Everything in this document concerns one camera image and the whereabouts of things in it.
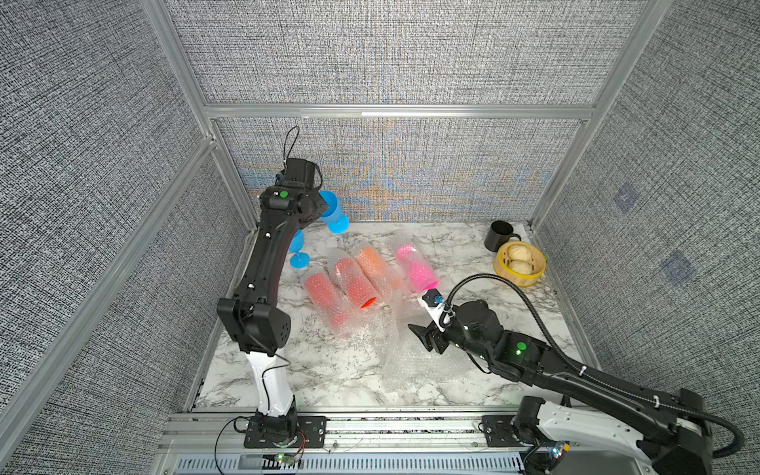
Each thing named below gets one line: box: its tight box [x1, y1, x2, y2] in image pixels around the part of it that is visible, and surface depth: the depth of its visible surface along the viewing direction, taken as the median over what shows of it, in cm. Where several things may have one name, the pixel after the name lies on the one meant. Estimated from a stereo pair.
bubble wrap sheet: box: [369, 295, 493, 394], surface depth 84 cm
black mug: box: [483, 220, 522, 253], surface depth 109 cm
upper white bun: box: [507, 243, 533, 261], surface depth 105 cm
